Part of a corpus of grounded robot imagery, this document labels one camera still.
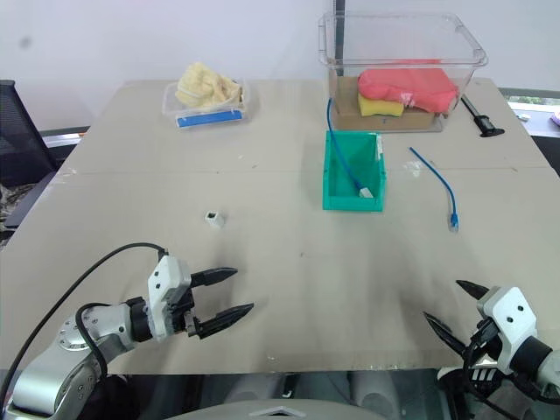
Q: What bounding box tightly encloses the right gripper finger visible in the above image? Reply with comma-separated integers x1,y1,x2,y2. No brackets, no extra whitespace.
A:
455,279,492,302
423,311,469,357

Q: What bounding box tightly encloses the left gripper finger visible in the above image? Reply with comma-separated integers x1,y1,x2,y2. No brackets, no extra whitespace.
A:
190,266,239,290
194,302,256,340

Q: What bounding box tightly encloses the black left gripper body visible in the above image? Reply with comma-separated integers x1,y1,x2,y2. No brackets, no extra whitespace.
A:
163,284,207,340

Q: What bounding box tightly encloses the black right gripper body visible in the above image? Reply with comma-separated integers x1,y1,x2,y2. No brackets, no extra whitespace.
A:
464,318,504,365

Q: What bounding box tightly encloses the black shoe with white stripes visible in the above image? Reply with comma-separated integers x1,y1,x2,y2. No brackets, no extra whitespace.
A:
437,366,502,389

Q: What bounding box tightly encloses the grey robot torso cover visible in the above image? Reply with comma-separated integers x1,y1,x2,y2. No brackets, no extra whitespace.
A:
164,396,397,420

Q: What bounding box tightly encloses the green plastic bin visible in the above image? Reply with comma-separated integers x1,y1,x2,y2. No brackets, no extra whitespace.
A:
322,129,389,214

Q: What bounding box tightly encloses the blue box lid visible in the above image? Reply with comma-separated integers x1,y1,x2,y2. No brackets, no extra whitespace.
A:
175,108,243,130

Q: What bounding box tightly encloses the black caliper tool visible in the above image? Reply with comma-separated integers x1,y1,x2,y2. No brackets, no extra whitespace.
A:
459,95,506,139

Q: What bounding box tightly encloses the small clear plastic box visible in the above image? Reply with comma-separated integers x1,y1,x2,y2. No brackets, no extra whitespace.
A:
162,79,251,130

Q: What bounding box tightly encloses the pale yellow crumpled cloth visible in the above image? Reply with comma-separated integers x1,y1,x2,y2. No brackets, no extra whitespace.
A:
174,61,244,110

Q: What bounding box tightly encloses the yellow sponge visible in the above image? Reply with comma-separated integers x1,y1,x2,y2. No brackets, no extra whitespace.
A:
357,92,406,119

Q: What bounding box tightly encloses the red cloth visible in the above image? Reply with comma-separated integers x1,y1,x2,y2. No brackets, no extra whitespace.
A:
357,58,460,116

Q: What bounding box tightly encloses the brown cardboard box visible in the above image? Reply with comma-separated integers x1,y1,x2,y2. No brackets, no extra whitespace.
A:
329,74,444,132

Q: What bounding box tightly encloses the black office chair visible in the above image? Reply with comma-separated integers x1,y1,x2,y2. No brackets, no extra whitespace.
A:
0,79,59,190

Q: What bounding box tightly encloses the large clear plastic container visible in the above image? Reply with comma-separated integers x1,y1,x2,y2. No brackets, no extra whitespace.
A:
317,11,488,134

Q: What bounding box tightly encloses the metal pole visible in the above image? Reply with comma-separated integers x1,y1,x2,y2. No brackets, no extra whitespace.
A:
333,0,346,63

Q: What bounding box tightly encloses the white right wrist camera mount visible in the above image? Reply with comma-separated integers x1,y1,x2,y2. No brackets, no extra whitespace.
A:
476,285,539,375

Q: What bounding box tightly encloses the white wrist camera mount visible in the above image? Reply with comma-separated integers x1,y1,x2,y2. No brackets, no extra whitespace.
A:
476,285,539,375
146,254,194,343

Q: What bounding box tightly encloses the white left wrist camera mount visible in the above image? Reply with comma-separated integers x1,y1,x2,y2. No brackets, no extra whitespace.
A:
146,254,194,343

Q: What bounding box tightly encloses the blue Ethernet cable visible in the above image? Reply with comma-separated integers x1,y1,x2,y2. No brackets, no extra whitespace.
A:
409,146,461,234

